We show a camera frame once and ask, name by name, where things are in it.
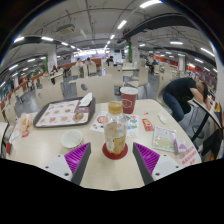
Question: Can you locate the white paper slip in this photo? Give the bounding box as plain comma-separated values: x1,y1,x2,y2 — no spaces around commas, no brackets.
8,128,23,144

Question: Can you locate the colourful printed paper flyer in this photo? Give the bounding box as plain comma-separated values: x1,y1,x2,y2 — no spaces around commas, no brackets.
89,110,140,138

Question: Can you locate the clear plastic bag with food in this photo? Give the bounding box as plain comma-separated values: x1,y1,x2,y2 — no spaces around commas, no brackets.
13,112,34,138

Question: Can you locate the person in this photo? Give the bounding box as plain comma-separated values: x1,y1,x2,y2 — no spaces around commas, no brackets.
105,55,116,67
75,57,85,69
162,77,210,123
84,57,94,68

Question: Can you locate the beige dining table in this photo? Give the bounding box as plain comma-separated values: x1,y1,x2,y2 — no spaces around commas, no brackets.
191,98,224,141

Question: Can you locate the red paper cup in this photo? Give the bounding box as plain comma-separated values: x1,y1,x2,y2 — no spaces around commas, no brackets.
119,86,139,115

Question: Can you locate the clear plastic packet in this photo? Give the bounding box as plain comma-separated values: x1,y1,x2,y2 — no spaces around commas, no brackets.
152,125,177,153

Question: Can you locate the flat round red coaster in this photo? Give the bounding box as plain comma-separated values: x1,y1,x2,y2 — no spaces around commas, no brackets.
101,142,129,161

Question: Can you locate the ceiling air conditioner unit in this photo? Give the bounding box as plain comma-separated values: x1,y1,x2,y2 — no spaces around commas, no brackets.
54,23,77,36

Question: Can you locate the clear bottle with yellow cap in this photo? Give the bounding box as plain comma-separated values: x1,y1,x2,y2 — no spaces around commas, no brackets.
103,100,129,156

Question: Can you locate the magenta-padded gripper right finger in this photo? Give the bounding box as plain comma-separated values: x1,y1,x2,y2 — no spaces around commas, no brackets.
131,142,183,186

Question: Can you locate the beige dining chair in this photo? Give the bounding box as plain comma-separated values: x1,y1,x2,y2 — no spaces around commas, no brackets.
34,83,65,109
75,73,116,104

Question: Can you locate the small pale purple packet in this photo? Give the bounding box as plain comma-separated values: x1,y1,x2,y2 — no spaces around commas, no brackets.
173,138,188,155

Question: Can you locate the white table notice, red print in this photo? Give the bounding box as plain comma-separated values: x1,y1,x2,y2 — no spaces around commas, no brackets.
178,144,201,168

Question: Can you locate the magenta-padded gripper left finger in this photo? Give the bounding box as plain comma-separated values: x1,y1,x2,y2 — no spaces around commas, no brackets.
42,142,92,186

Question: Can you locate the red sauce packet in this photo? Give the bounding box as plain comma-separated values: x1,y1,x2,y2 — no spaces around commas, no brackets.
141,118,155,132

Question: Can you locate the white patterned mug, gold handle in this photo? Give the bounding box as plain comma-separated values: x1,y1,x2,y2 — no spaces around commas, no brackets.
60,128,85,150

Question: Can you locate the group of beige chairs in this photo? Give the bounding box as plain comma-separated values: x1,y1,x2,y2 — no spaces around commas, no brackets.
0,56,188,111

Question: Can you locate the small white sachet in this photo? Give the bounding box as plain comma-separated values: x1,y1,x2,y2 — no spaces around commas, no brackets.
156,112,169,125

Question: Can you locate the dark food tray, paper liner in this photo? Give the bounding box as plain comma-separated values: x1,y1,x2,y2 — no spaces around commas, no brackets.
32,96,97,129

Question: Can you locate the small red packet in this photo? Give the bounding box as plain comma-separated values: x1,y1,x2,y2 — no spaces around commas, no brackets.
4,141,14,156

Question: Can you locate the group of ceiling lights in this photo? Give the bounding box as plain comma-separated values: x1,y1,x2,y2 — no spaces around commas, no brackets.
0,0,218,88

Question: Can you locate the round brown food item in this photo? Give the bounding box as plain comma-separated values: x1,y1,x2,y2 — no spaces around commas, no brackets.
73,111,86,123

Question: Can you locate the white paper napkin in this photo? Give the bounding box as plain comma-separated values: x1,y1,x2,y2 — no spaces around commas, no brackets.
78,92,94,108

